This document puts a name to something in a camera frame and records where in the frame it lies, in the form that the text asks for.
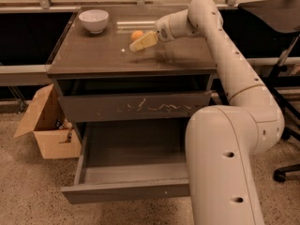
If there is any grey drawer cabinet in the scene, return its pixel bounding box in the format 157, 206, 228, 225
48, 6, 217, 138

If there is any open bottom grey drawer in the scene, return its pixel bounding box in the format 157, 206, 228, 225
62, 118, 189, 203

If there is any open cardboard box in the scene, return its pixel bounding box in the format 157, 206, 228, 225
14, 84, 82, 159

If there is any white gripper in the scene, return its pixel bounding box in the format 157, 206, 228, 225
129, 15, 173, 52

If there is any orange fruit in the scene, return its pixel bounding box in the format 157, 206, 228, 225
131, 30, 144, 41

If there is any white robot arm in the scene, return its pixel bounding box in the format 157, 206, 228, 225
129, 0, 284, 225

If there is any scratched middle grey drawer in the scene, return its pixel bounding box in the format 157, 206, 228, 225
58, 91, 211, 123

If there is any white ceramic bowl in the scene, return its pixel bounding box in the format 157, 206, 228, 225
79, 9, 109, 34

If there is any black office chair base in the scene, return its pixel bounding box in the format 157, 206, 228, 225
273, 127, 300, 183

